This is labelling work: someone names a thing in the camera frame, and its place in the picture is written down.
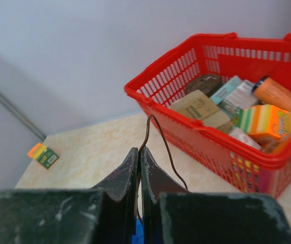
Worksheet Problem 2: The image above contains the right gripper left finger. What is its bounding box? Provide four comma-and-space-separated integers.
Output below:
0, 147, 139, 243

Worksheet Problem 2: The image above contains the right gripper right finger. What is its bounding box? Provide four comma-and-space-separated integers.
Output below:
140, 148, 291, 243

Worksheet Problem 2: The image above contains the brown thin cable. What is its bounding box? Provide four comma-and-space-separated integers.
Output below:
134, 114, 189, 224

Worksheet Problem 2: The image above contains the blue three-compartment plastic tray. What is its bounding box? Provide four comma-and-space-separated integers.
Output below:
132, 219, 144, 244

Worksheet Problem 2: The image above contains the small green box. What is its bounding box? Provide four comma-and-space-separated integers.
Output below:
36, 147, 59, 169

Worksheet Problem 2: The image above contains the brown cardboard box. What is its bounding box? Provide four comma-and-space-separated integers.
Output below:
170, 90, 233, 134

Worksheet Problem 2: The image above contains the striped colourful sponge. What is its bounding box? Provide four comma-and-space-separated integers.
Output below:
233, 104, 291, 144

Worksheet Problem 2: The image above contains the brown round lid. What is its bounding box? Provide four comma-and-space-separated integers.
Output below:
184, 74, 223, 97

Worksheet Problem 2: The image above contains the pale blue packet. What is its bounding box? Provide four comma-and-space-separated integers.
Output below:
210, 76, 258, 114

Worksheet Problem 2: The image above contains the orange cylindrical can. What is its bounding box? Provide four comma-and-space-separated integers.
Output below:
251, 76, 291, 112

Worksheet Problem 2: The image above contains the red plastic shopping basket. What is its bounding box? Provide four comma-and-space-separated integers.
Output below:
124, 33, 291, 197

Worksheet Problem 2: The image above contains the left aluminium corner post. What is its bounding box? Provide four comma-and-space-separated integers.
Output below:
0, 91, 47, 141

